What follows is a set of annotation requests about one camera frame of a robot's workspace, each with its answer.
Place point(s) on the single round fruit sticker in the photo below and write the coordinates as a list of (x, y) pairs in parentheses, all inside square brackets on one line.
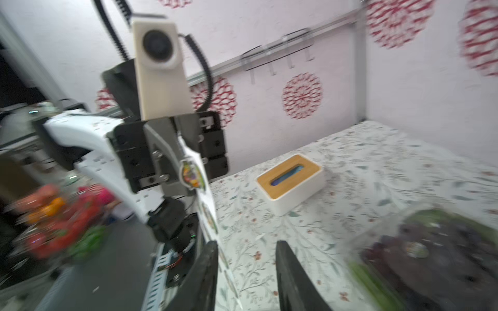
[(416, 250)]

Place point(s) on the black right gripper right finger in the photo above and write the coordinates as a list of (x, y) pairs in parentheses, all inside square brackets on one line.
[(295, 289)]

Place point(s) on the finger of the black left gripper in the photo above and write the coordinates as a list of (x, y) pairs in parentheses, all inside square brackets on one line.
[(165, 143)]

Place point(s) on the sticker label sheet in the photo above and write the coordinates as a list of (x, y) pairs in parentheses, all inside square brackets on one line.
[(227, 294)]

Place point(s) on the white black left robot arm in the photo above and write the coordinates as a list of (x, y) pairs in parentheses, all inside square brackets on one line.
[(76, 139)]

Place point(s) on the white wooden tissue box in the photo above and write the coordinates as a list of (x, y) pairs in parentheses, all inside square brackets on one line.
[(290, 183)]

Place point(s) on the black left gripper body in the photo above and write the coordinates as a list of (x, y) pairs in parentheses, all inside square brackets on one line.
[(130, 145)]

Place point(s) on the black wire wall rack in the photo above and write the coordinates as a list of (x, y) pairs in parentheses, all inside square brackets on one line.
[(299, 41)]

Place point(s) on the clear box purple grapes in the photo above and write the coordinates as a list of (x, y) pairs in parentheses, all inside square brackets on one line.
[(460, 272)]

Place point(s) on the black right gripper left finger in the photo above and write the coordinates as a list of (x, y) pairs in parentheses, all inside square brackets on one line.
[(199, 290)]

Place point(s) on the stacked fruit boxes background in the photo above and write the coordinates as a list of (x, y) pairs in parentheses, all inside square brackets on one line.
[(58, 222)]

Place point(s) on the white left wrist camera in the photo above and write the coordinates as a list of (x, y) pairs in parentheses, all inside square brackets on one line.
[(163, 89)]

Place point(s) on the aluminium mounting rail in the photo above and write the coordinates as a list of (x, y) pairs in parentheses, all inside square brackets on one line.
[(117, 277)]

